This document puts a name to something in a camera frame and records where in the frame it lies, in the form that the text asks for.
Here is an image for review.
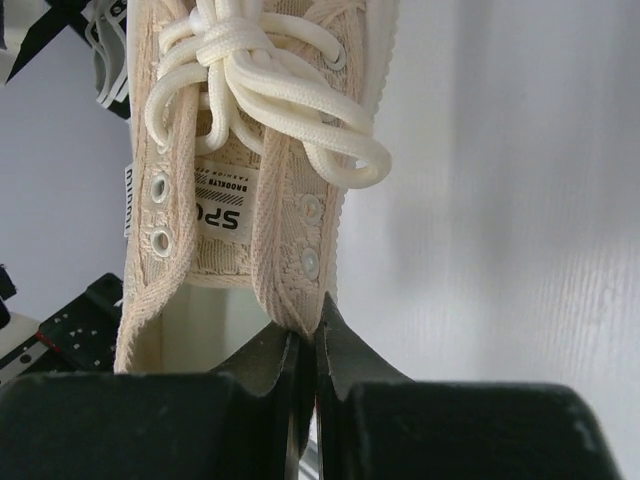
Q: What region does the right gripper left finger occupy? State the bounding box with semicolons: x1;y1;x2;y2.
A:
1;325;303;479

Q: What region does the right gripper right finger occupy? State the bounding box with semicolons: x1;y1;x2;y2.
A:
314;297;620;479

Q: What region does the beige sneaker one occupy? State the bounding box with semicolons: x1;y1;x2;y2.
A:
114;1;399;373

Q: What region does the beige black-framed shoe shelf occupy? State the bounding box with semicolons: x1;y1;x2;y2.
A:
1;1;91;85

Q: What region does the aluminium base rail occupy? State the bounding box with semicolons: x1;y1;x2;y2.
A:
1;273;123;385

